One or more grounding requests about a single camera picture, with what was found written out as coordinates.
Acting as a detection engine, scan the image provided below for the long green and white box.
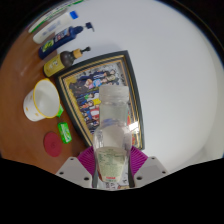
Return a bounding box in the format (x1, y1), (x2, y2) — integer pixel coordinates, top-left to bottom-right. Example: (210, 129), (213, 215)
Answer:
(28, 0), (84, 34)

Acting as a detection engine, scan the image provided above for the brown and yellow pump bottle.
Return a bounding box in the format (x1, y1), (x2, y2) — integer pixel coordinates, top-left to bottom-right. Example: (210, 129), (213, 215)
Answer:
(42, 46), (92, 78)

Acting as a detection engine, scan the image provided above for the clear plastic water bottle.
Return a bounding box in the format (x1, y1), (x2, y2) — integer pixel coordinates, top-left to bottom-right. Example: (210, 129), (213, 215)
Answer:
(92, 84), (133, 184)

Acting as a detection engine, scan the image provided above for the flat round red coaster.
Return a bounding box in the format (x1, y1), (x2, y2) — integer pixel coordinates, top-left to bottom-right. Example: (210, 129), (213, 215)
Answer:
(43, 131), (63, 158)

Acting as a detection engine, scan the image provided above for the white bottle with blue cap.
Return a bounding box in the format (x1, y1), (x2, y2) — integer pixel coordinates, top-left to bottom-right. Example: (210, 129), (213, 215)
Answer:
(32, 10), (79, 45)

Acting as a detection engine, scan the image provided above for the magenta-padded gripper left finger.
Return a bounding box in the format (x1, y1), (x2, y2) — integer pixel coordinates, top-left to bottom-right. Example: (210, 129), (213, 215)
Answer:
(55, 146), (98, 188)

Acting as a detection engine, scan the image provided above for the dark blue pump bottle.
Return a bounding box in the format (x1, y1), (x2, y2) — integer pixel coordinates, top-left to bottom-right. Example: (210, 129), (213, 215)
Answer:
(38, 21), (95, 60)

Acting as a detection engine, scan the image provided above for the white cup with yellow rim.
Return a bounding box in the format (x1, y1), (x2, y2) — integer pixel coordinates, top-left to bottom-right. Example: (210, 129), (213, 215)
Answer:
(22, 78), (62, 122)

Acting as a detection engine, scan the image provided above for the small green item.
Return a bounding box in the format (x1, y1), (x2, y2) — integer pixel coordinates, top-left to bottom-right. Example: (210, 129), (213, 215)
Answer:
(56, 104), (64, 118)

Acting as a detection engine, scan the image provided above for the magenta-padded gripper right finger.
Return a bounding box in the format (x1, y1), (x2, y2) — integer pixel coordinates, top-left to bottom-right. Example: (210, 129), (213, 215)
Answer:
(127, 145), (169, 188)

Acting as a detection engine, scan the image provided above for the framed group picture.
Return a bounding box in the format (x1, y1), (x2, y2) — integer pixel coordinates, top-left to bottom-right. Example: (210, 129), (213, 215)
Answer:
(54, 50), (146, 151)

